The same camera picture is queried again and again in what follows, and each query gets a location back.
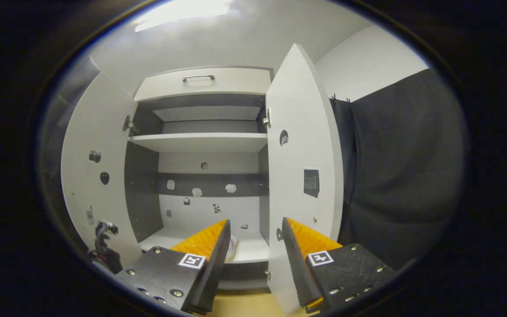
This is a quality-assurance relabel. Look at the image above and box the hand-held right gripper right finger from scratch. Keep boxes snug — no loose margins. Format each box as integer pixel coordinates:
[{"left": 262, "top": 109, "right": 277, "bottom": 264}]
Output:
[{"left": 282, "top": 217, "right": 397, "bottom": 314}]

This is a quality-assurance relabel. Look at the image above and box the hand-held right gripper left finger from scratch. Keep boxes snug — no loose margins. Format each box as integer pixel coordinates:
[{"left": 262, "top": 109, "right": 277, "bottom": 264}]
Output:
[{"left": 115, "top": 219, "right": 232, "bottom": 315}]

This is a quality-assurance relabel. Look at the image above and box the white shoe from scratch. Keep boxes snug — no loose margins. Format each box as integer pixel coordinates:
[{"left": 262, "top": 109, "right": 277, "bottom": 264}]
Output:
[{"left": 225, "top": 234, "right": 239, "bottom": 262}]

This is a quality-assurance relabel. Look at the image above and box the white shoe cabinet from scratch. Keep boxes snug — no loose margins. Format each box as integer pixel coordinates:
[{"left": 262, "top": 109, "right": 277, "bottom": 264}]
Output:
[{"left": 61, "top": 43, "right": 344, "bottom": 314}]

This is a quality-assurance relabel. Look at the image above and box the white cabinet door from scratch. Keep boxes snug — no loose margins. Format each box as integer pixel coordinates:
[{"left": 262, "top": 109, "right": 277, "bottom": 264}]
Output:
[
  {"left": 265, "top": 43, "right": 344, "bottom": 314},
  {"left": 61, "top": 70, "right": 142, "bottom": 267}
]

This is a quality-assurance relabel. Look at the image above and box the white cabinet drawer front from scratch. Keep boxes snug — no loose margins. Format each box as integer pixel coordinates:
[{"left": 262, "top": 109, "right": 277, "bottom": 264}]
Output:
[{"left": 134, "top": 67, "right": 274, "bottom": 102}]

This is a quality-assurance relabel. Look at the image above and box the ceiling light panel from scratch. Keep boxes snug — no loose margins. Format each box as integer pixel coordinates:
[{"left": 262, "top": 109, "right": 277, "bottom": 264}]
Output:
[{"left": 135, "top": 0, "right": 234, "bottom": 33}]

